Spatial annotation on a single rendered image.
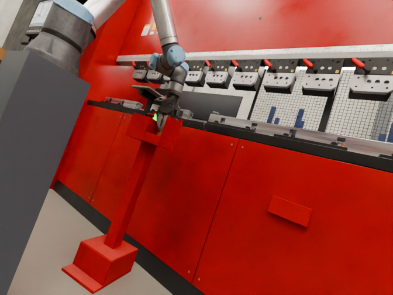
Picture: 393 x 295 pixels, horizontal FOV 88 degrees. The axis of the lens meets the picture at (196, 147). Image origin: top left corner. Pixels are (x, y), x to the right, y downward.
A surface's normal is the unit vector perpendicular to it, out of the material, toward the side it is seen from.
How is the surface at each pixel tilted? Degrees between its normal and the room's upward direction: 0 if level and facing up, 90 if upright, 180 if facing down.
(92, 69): 90
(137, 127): 90
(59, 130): 90
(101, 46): 90
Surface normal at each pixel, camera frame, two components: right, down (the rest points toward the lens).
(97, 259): -0.32, -0.19
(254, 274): -0.51, -0.25
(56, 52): 0.66, -0.15
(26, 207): 0.83, 0.25
